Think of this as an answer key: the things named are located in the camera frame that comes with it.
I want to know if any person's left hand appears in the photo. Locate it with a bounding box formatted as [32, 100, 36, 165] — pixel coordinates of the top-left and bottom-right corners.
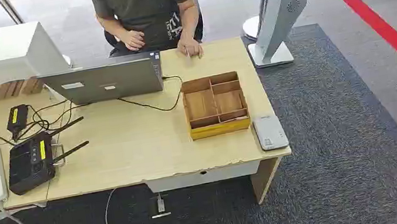
[175, 35, 205, 62]

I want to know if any person's right hand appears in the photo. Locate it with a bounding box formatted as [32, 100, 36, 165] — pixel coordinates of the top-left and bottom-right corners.
[118, 28, 147, 54]

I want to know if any person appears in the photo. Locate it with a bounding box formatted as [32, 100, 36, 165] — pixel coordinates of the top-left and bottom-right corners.
[89, 0, 207, 61]

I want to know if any silver laptop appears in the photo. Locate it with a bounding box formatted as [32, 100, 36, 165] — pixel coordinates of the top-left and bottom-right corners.
[35, 49, 167, 112]

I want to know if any white round base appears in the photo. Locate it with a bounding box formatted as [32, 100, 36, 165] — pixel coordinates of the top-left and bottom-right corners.
[240, 14, 264, 43]

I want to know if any wooden compartment box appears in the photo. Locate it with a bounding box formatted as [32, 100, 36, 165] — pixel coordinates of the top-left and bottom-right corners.
[179, 69, 254, 143]

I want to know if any white standing display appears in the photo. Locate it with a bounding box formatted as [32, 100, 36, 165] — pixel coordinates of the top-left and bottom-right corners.
[240, 0, 317, 71]

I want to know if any pale wooden desk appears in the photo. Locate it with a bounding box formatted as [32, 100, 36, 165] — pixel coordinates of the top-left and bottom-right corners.
[0, 30, 300, 224]

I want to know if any white card reader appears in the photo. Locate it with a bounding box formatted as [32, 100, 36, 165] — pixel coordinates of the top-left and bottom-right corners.
[251, 112, 291, 154]

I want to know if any metal pole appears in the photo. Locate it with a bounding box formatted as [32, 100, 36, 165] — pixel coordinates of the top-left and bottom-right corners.
[0, 0, 26, 28]

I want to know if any wooden block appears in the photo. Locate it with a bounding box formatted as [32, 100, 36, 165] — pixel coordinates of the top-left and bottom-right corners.
[0, 78, 27, 101]

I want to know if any black charger with yellow label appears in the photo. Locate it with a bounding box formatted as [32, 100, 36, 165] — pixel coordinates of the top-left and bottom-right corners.
[3, 103, 34, 143]

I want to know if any black remote controller with antennas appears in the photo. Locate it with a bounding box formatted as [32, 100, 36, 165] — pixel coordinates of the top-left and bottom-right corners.
[0, 115, 96, 198]

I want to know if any black floor outlet with plug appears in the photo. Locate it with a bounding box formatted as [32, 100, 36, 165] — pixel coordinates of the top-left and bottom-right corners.
[147, 192, 173, 220]

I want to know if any black laptop cable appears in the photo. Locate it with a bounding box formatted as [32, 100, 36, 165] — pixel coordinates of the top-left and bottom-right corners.
[115, 73, 187, 119]

